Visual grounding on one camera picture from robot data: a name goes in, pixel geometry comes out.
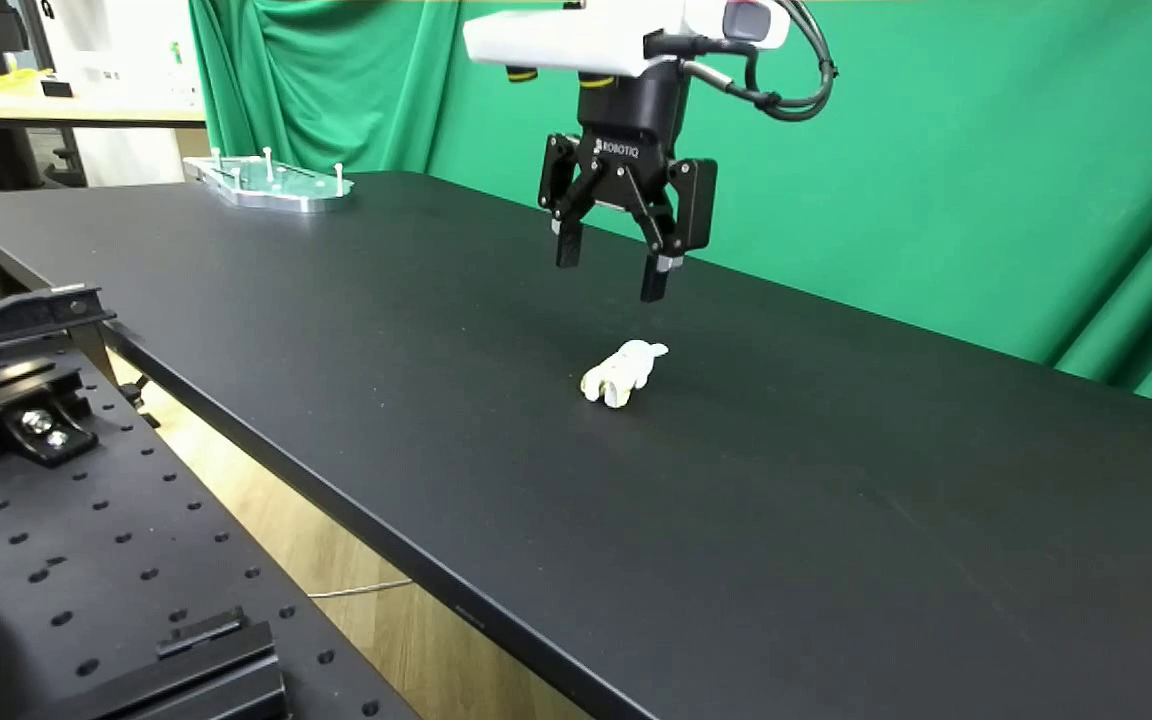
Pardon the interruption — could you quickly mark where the green screen curtain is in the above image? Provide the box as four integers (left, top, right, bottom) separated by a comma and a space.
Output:
184, 0, 1152, 429

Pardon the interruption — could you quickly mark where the black angled rail bracket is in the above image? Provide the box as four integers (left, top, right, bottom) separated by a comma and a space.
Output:
0, 281, 117, 375

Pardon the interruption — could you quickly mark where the white cabinet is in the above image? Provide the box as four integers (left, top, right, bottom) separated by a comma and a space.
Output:
37, 0, 209, 192

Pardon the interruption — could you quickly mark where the wooden desk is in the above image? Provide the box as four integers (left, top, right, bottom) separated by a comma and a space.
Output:
0, 67, 218, 131

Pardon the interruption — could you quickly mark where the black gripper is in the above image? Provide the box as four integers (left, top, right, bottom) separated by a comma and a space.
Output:
538, 55, 725, 307

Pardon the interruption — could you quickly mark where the pale green plate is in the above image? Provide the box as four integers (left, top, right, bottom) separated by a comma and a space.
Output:
184, 147, 359, 217

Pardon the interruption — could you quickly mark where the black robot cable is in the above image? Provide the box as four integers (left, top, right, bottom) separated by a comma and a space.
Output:
644, 0, 844, 128

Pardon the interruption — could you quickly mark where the black perforated breadboard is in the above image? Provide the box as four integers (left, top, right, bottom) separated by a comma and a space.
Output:
0, 347, 419, 720

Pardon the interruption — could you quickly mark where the black mounting block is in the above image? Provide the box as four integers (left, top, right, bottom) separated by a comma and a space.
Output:
65, 606, 298, 720

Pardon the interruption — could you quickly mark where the black clamp with silver bolts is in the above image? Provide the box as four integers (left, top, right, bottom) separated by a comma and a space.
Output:
0, 392, 105, 469

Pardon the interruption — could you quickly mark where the white plush toy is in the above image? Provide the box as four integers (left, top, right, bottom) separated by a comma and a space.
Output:
576, 338, 675, 418

